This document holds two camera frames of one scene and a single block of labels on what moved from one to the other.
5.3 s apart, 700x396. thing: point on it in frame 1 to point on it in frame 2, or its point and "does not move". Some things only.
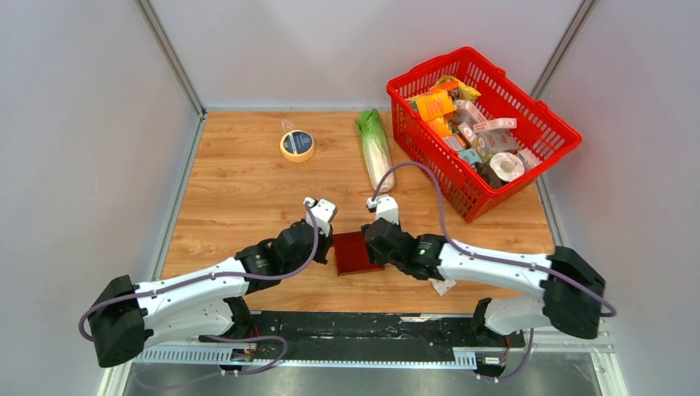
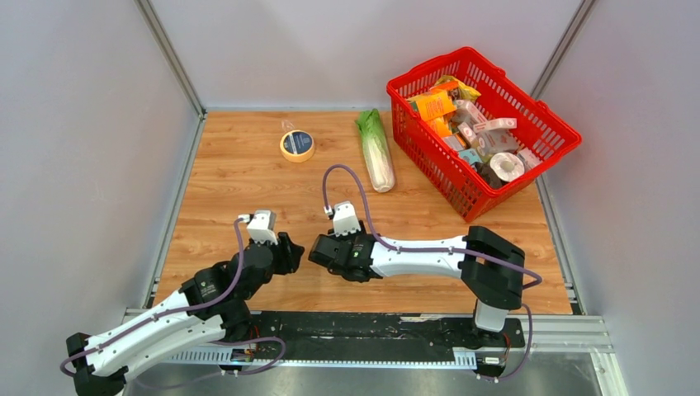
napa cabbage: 376,150 does not move
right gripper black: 376,258 to 342,238
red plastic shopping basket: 480,136 does not move
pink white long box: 504,123 does not move
